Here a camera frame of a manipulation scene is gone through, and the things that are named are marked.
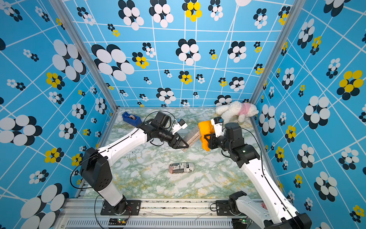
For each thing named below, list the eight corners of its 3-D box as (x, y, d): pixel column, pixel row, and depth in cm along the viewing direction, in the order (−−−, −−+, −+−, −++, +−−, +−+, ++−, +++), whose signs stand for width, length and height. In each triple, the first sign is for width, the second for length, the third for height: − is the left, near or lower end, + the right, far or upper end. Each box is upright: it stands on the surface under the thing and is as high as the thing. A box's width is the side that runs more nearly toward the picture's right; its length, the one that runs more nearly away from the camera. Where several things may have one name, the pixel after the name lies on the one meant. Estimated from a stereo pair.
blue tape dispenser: (123, 121, 113) (120, 115, 108) (128, 116, 117) (125, 110, 111) (137, 128, 109) (135, 122, 104) (142, 122, 112) (140, 117, 107)
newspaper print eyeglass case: (169, 174, 87) (168, 171, 84) (169, 164, 91) (169, 162, 88) (194, 174, 87) (194, 171, 84) (194, 164, 91) (194, 162, 88)
